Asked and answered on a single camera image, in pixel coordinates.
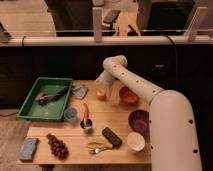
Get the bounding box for purple bowl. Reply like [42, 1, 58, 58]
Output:
[128, 110, 149, 136]

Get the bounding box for black office chair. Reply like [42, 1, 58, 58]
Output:
[102, 9, 120, 36]

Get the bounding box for white horizontal rail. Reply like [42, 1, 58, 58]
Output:
[0, 35, 213, 47]

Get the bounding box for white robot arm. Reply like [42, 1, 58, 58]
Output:
[97, 55, 203, 171]

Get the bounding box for orange bowl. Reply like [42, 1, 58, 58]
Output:
[119, 86, 139, 105]

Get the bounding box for wooden post left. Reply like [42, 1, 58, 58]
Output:
[92, 7, 102, 42]

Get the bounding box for orange carrot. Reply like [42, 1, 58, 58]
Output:
[83, 103, 89, 119]

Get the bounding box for orange apple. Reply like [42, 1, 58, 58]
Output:
[96, 89, 107, 101]

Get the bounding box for blue plastic cup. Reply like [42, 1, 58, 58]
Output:
[64, 107, 77, 124]

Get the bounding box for grey crumpled cloth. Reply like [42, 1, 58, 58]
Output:
[72, 84, 88, 100]

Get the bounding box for black remote control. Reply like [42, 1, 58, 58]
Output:
[102, 127, 122, 147]

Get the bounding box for yellow banana peel piece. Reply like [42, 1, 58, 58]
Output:
[87, 142, 113, 148]

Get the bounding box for blue sponge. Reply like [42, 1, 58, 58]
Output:
[19, 138, 39, 162]

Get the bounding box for black tool in tray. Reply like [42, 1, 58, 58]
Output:
[35, 87, 69, 105]

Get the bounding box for wooden post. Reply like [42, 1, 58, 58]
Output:
[185, 6, 208, 41]
[92, 7, 102, 42]

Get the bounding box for bunch of dark grapes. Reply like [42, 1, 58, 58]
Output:
[46, 134, 69, 160]

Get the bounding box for green plastic tray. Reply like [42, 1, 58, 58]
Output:
[17, 77, 73, 121]

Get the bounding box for wooden post right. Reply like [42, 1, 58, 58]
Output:
[185, 6, 208, 41]

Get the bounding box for small metal cup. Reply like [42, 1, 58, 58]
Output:
[80, 119, 92, 133]

